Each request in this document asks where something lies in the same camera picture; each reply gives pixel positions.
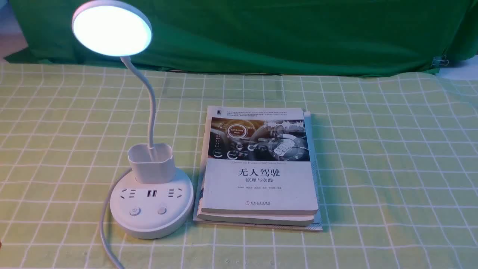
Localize white lamp power cable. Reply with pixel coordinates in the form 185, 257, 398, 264
99, 168, 133, 269

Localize bottom book under stack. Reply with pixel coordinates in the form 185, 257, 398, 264
193, 111, 323, 232

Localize metal binder clip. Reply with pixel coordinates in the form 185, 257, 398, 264
431, 55, 450, 68

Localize green backdrop cloth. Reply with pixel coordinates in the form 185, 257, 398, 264
4, 0, 478, 77

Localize top white self-driving book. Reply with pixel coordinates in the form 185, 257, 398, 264
197, 106, 319, 226

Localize white desk lamp with sockets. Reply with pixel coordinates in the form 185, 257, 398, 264
72, 0, 193, 239

